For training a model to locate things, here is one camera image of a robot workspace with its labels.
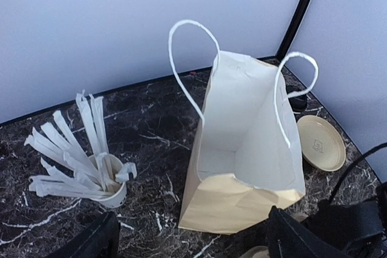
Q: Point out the wrapped paper straw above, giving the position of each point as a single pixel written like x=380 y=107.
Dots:
x=67 y=142
x=92 y=117
x=44 y=185

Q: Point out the right black frame post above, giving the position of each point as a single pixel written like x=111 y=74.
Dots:
x=293 y=28

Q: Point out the cardboard cup carrier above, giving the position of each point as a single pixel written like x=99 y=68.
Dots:
x=256 y=252

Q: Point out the white paper straw cup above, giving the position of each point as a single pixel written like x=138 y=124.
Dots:
x=118 y=196

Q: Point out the cream yellow plate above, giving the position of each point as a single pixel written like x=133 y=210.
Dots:
x=322 y=146

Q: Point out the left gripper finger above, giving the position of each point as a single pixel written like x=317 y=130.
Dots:
x=100 y=239

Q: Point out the black plastic cup lid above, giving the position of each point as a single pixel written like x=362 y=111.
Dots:
x=299 y=103

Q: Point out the brown paper bag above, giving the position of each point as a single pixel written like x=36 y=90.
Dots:
x=246 y=156

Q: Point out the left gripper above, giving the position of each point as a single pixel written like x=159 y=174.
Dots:
x=357 y=230

